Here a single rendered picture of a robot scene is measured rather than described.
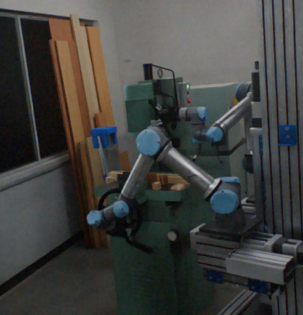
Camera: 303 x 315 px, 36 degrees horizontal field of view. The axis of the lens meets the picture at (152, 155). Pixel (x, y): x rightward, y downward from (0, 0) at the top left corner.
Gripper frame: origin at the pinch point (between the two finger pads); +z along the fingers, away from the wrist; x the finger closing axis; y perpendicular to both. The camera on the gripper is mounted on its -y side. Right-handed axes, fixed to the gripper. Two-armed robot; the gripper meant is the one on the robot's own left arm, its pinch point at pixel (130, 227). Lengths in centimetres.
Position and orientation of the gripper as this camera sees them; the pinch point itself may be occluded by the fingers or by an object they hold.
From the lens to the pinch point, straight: 252.6
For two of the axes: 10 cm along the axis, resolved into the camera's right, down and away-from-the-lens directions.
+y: -1.6, 9.5, -2.7
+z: 4.7, 3.1, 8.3
